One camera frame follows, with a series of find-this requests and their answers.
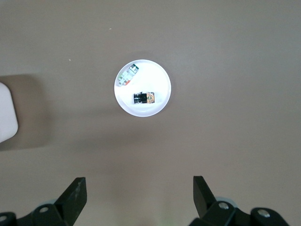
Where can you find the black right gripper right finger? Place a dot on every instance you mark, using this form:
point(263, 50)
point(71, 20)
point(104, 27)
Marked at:
point(203, 200)

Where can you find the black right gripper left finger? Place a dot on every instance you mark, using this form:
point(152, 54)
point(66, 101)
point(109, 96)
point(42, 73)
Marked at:
point(73, 200)

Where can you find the orange push button switch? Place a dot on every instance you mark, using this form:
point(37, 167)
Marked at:
point(143, 98)

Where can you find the pink round plate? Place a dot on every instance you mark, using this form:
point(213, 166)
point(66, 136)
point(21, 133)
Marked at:
point(155, 77)

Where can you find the green push button switch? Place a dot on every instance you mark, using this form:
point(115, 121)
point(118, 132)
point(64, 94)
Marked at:
point(127, 76)

